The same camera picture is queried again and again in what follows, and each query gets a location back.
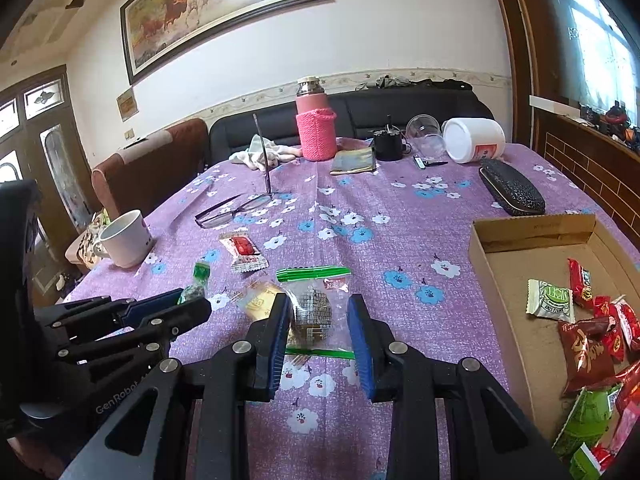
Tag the clear green-edged cookie packet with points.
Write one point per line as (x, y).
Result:
(319, 298)

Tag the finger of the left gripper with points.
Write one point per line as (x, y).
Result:
(125, 312)
(92, 337)

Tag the purple floral tablecloth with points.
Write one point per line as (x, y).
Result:
(403, 232)

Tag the wooden brick-pattern counter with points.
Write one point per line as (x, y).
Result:
(604, 169)

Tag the white plastic jar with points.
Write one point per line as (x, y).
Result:
(469, 139)

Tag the clear glass cup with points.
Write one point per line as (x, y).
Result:
(424, 136)

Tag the black textured glasses case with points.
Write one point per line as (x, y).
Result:
(511, 189)

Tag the white flat box on counter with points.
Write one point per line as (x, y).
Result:
(553, 107)

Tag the green foil snack bag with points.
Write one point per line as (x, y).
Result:
(587, 420)

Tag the black leather sofa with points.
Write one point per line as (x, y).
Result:
(358, 114)

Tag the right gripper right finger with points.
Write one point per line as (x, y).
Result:
(488, 435)

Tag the white ceramic mug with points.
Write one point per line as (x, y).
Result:
(127, 240)

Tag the black rimmed eyeglasses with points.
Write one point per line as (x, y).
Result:
(218, 214)

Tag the framed horse painting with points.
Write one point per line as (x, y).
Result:
(156, 31)

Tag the small white red packet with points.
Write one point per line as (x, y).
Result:
(246, 258)

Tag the yellow biscuit clear packet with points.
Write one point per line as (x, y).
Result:
(255, 299)

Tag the small notebook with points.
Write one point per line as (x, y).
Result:
(353, 162)

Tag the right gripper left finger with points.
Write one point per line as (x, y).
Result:
(189, 421)

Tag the small red candy packet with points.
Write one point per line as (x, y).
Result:
(580, 285)

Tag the shallow cardboard box tray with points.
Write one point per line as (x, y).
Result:
(523, 267)

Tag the small black lighter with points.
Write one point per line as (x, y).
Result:
(423, 163)

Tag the brown chair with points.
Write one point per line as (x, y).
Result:
(146, 173)

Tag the red white snack packet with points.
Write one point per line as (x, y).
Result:
(629, 323)

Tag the pink knit-sleeved thermos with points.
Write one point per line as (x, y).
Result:
(315, 120)

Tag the pale green white packet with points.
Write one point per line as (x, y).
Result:
(545, 300)

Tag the white crumpled cloth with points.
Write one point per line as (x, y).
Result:
(263, 153)

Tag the pink cartoon snack packet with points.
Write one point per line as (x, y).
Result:
(626, 424)

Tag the dark red foil snack bag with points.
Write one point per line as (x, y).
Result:
(629, 379)

